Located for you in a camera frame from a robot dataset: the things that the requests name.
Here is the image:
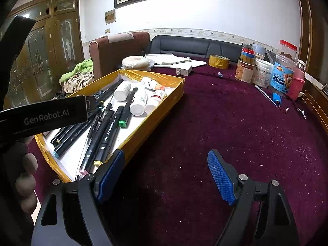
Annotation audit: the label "grey tape roll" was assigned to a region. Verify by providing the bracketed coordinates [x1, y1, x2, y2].
[252, 44, 267, 60]

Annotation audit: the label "black-capped black marker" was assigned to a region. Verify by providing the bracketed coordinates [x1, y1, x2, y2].
[51, 125, 67, 144]

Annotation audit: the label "pale yellow-capped black marker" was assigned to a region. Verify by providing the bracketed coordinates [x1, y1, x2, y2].
[56, 122, 89, 144]

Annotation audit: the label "clear gel pen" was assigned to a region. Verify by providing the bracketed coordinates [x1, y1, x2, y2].
[101, 95, 115, 121]

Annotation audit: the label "glass jar orange label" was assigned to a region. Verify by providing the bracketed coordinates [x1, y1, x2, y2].
[235, 59, 257, 84]

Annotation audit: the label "green-capped black marker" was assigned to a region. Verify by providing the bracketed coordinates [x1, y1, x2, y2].
[118, 87, 139, 129]

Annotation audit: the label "wooden glass-door cabinet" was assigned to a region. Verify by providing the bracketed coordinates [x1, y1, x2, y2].
[4, 0, 85, 108]

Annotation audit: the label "yellow box with white lining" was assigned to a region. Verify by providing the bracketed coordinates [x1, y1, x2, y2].
[34, 69, 185, 183]

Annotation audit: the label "green cloth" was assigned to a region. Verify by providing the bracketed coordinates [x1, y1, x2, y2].
[59, 59, 93, 82]

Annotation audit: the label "small white cardboard box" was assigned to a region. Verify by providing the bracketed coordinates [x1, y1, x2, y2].
[175, 65, 194, 77]

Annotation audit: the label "white wrapped round bundle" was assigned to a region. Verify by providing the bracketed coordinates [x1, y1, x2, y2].
[121, 56, 154, 71]

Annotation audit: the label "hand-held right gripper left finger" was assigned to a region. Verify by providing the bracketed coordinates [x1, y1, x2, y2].
[31, 150, 125, 246]

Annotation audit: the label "cyan-capped black marker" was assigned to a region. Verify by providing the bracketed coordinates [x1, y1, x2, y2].
[52, 101, 105, 158]

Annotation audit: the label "black leather sofa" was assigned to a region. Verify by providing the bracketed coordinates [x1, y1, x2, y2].
[149, 35, 244, 63]

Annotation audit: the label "small white bottle orange cap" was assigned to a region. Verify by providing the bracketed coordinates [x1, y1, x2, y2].
[141, 76, 166, 92]

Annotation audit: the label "clear jar red lid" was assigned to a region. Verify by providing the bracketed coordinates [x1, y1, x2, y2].
[279, 40, 298, 57]

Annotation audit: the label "bottle in pink knitted sleeve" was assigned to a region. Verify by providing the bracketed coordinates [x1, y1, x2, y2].
[289, 59, 306, 101]

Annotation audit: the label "blue battery pack with wire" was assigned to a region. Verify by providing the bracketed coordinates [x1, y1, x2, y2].
[272, 92, 290, 114]

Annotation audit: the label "white plastic tub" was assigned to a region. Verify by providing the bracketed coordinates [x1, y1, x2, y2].
[253, 58, 274, 88]

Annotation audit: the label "person's left hand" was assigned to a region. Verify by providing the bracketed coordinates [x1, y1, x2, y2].
[15, 136, 38, 214]

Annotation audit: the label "wooden door frame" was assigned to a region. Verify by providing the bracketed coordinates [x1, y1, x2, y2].
[295, 0, 328, 90]

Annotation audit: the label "gold wall plaque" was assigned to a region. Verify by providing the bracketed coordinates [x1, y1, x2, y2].
[105, 9, 116, 24]

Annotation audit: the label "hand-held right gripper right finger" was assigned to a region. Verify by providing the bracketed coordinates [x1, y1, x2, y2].
[207, 149, 299, 246]

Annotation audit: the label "camouflage cloth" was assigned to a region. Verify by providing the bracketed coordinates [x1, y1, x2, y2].
[63, 72, 95, 94]

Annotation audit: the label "flat white box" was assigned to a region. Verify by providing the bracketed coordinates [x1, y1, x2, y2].
[305, 73, 322, 88]

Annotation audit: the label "white paper sheets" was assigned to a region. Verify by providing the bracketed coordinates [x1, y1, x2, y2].
[145, 53, 207, 68]

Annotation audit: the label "large white plastic bottle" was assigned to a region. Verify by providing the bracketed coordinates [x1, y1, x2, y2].
[129, 88, 148, 116]

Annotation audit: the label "yellow tape roll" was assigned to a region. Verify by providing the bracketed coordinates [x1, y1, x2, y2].
[208, 55, 230, 69]

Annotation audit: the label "gel pen with black grip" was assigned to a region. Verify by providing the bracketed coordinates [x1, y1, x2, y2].
[75, 114, 100, 181]

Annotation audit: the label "white bottle with red label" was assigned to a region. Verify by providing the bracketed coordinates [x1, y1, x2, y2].
[144, 89, 168, 115]

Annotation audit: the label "purple velvet tablecloth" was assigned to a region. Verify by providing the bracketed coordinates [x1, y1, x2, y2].
[26, 65, 328, 246]

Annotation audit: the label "small plain white bottle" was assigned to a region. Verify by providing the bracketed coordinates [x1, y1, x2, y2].
[113, 81, 132, 102]

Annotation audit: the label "clear jar blue label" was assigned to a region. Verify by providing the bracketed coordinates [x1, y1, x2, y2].
[269, 54, 298, 95]

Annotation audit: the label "brown armchair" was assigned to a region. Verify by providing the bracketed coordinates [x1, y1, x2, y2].
[88, 31, 151, 81]

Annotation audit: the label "silver pen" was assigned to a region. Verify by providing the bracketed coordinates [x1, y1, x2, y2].
[255, 85, 278, 107]

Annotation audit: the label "stacked coloured tape rolls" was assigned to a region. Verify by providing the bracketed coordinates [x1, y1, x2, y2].
[241, 43, 257, 64]

